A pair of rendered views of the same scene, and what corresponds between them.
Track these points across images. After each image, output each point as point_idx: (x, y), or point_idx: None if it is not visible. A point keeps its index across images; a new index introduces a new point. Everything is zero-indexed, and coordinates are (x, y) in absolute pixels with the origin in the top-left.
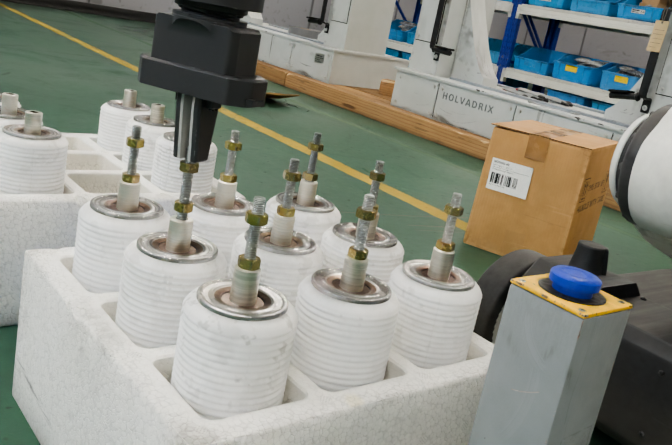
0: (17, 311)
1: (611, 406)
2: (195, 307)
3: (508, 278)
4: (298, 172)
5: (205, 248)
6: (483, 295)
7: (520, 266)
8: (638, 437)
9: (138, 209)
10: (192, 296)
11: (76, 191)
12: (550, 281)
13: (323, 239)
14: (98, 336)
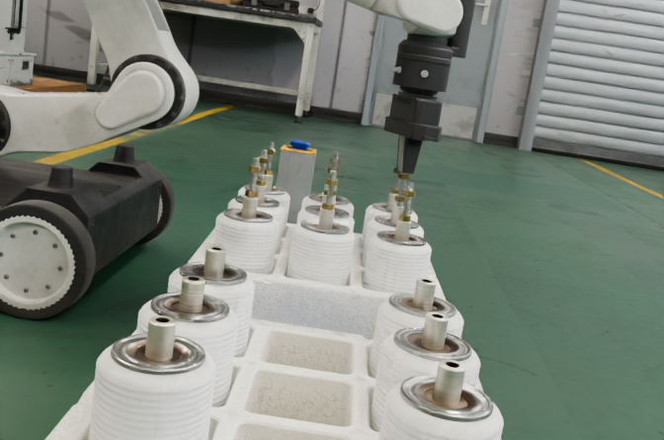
0: None
1: (120, 242)
2: (415, 214)
3: (80, 221)
4: (330, 167)
5: (382, 218)
6: (88, 244)
7: (67, 211)
8: (125, 245)
9: (393, 237)
10: (412, 215)
11: (364, 345)
12: (299, 149)
13: (282, 213)
14: (432, 267)
